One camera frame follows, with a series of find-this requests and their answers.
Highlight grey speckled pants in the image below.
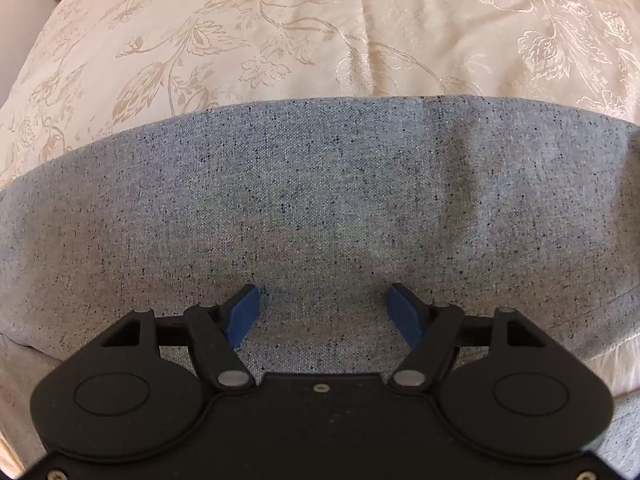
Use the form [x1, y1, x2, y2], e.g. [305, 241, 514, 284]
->
[0, 94, 640, 470]

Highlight cream floral bedspread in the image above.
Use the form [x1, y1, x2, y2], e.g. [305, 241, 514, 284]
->
[1, 0, 639, 474]

